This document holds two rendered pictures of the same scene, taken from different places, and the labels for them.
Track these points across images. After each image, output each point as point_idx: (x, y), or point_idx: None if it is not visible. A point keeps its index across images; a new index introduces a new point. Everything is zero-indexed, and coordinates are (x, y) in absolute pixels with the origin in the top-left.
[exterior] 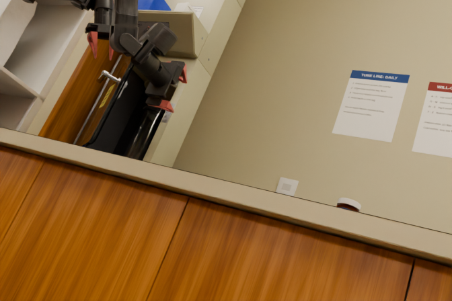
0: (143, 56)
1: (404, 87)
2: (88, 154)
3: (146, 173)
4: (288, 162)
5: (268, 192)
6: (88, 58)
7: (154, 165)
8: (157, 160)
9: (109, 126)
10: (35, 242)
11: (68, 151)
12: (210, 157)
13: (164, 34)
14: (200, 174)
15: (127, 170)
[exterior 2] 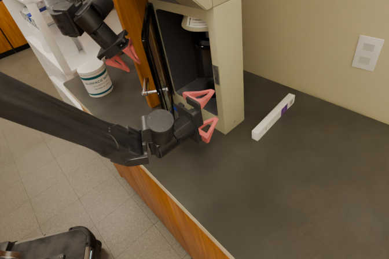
0: (156, 153)
1: None
2: (176, 201)
3: (219, 246)
4: (368, 15)
5: None
6: (126, 28)
7: (221, 246)
8: (229, 108)
9: (181, 60)
10: (184, 218)
11: (164, 189)
12: (278, 14)
13: (157, 136)
14: (274, 32)
15: (205, 233)
